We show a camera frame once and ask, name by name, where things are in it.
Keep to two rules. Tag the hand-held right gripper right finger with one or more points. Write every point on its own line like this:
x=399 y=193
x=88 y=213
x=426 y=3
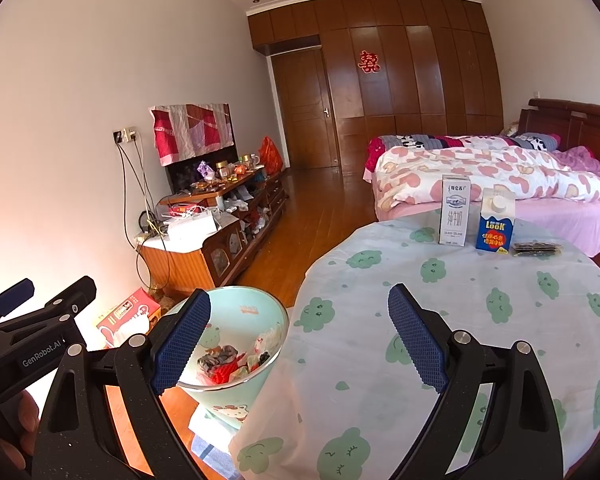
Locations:
x=417 y=340

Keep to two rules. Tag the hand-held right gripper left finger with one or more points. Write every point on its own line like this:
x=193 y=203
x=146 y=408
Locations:
x=180 y=340

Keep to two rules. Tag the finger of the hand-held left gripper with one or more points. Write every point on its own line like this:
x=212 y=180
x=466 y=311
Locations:
x=15 y=292
x=65 y=300

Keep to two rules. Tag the grey wrapper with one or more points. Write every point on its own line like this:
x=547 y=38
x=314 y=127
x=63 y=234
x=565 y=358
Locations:
x=215 y=357

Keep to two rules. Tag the red textured plastic bag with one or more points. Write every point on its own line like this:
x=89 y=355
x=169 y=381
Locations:
x=225 y=374

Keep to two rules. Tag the pale green trash bin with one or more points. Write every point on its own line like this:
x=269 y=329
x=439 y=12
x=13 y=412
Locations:
x=245 y=310

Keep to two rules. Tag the clear plastic bag red print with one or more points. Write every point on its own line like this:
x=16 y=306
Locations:
x=265 y=340

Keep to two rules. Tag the dark grey knitted cloth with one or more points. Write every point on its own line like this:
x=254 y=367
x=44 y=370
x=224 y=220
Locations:
x=264 y=358

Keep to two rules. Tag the person's left hand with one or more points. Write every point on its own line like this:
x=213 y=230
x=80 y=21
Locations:
x=27 y=417

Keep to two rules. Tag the red cardboard box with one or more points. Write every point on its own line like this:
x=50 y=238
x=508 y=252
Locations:
x=130 y=310

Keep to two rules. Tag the wooden television cabinet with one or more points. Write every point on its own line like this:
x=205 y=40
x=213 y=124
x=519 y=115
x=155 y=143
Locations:
x=180 y=270

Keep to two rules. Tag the white blue checked cloth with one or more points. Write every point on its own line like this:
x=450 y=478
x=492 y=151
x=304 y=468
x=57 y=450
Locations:
x=210 y=425

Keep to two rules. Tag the white box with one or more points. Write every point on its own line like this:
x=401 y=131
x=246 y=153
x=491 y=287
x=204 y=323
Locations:
x=190 y=227

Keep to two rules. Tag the white milk carton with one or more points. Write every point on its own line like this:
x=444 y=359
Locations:
x=455 y=215

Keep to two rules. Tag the blue drink carton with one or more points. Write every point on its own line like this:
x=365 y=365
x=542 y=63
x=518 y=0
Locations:
x=495 y=230

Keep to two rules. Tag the dark snack packet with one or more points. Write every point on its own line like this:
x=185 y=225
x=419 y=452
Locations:
x=537 y=249

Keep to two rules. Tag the black television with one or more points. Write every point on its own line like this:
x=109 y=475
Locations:
x=185 y=175

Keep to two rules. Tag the purple crumpled bag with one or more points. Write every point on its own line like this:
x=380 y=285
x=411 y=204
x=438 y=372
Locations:
x=205 y=170

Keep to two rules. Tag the glass jar gold lid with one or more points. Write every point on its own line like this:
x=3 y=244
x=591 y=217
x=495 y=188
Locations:
x=222 y=169

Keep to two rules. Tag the white pink heart quilt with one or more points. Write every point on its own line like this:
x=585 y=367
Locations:
x=480 y=165

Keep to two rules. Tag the white mug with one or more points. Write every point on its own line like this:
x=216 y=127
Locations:
x=250 y=160

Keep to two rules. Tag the pink bed sheet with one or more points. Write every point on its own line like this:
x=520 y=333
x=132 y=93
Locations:
x=580 y=220

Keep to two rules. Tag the orange red plastic bag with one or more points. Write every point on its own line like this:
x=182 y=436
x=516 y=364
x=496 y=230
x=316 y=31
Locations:
x=270 y=155

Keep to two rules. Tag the purple quilt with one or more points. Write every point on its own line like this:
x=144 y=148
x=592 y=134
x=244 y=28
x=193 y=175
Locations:
x=590 y=160

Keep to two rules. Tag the brown wooden wardrobe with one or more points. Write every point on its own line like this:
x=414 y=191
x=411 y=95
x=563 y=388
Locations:
x=420 y=85

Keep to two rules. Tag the brown wooden door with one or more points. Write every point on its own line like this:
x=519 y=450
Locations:
x=305 y=110

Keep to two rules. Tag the dark wooden bed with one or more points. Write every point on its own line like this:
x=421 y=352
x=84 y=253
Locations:
x=570 y=120

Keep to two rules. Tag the red paper decoration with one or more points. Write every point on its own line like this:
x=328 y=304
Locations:
x=369 y=62

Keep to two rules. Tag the wall power socket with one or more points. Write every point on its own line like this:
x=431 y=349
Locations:
x=125 y=135

